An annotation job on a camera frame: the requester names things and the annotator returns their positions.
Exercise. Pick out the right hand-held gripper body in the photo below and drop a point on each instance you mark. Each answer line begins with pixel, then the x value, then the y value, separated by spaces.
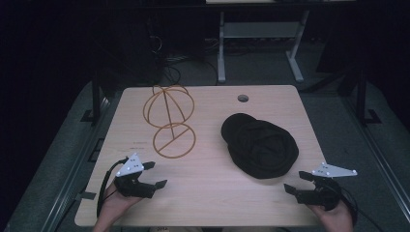
pixel 324 195

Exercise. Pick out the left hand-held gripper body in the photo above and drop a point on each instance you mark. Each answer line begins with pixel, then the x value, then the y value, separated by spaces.
pixel 132 188

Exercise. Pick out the black hat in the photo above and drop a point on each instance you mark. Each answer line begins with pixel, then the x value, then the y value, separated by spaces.
pixel 261 146

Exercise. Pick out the person's left hand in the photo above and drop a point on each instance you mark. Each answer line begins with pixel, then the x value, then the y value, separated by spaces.
pixel 111 209

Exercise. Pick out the person's right hand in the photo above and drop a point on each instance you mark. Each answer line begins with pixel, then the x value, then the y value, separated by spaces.
pixel 338 220

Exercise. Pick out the grey tape strip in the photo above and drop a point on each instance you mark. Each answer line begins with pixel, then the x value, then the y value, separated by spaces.
pixel 86 195

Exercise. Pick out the black metal stand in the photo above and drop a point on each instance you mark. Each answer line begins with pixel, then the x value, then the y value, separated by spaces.
pixel 95 100
pixel 361 96

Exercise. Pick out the grey table grommet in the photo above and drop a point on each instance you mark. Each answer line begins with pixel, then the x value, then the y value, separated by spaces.
pixel 243 98

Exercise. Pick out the white metal desk frame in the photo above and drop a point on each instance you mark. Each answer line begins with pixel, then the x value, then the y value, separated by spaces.
pixel 257 30

